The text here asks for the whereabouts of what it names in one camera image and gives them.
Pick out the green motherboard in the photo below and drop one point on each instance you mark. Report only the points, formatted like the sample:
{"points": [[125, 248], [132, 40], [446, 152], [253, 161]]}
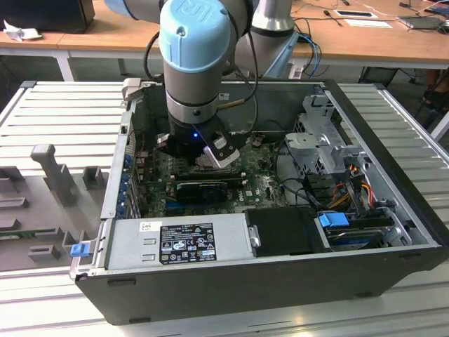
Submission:
{"points": [[259, 186]]}

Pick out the black and grey PC case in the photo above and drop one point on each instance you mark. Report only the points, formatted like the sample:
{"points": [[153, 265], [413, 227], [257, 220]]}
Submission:
{"points": [[210, 291]]}

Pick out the crumpled white paper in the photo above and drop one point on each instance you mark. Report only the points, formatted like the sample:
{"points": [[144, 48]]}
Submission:
{"points": [[21, 33]]}

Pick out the wooden desk white frame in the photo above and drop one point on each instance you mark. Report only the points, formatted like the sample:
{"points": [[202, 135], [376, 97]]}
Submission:
{"points": [[122, 38], [51, 39]]}

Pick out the blue case latch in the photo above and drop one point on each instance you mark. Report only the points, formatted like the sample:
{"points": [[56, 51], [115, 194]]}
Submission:
{"points": [[79, 251]]}

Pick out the white socket box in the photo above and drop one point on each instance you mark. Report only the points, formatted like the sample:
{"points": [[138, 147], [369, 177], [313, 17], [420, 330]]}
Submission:
{"points": [[296, 72]]}

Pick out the grey laptop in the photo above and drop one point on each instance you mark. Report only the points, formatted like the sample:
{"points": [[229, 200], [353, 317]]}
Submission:
{"points": [[421, 22]]}

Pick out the silver metal drive cage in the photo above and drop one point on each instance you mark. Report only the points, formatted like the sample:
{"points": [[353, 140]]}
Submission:
{"points": [[315, 147]]}

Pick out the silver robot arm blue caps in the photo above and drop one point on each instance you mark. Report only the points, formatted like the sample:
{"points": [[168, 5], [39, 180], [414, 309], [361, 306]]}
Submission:
{"points": [[193, 87]]}

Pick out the white paper sheet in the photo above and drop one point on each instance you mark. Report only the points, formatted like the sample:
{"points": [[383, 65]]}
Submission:
{"points": [[368, 23]]}

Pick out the black RAM slot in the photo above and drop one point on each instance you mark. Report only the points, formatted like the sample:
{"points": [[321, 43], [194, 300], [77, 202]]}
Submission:
{"points": [[210, 179], [196, 174]]}

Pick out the black graphics card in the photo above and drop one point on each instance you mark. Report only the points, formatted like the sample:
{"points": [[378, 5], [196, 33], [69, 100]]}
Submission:
{"points": [[200, 192]]}

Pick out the black plastic shroud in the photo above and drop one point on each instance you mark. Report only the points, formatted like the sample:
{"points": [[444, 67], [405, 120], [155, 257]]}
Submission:
{"points": [[287, 231]]}

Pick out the hard disk in blue carrier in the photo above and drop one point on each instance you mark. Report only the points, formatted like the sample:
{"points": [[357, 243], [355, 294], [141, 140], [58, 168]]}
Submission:
{"points": [[333, 222]]}

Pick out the CPU socket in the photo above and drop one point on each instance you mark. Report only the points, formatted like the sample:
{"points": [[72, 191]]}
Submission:
{"points": [[200, 165]]}

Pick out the coin battery holder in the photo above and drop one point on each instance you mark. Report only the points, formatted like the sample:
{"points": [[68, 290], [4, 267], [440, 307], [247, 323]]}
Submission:
{"points": [[257, 141]]}

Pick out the blue card retention clip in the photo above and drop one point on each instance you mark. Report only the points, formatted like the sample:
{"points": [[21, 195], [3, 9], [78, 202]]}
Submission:
{"points": [[128, 161], [121, 207], [124, 185]]}

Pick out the black box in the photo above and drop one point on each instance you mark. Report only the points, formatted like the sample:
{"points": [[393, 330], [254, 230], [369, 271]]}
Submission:
{"points": [[45, 14]]}

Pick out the light grey case latch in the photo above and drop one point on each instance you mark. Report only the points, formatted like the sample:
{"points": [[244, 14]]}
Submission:
{"points": [[131, 87]]}

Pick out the person's leg with sandal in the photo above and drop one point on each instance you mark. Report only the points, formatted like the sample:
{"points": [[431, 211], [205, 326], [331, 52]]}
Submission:
{"points": [[433, 96]]}

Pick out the grey power supply with label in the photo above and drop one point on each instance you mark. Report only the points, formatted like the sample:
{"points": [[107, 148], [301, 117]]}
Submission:
{"points": [[133, 245]]}

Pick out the green RAM stick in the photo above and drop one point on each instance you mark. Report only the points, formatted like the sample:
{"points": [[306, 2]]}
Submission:
{"points": [[28, 232]]}

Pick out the white table frame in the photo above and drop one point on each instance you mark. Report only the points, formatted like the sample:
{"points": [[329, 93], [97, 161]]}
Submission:
{"points": [[442, 126]]}

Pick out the grey parts rack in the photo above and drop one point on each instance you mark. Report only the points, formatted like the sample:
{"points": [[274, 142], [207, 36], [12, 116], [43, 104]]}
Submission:
{"points": [[87, 214]]}

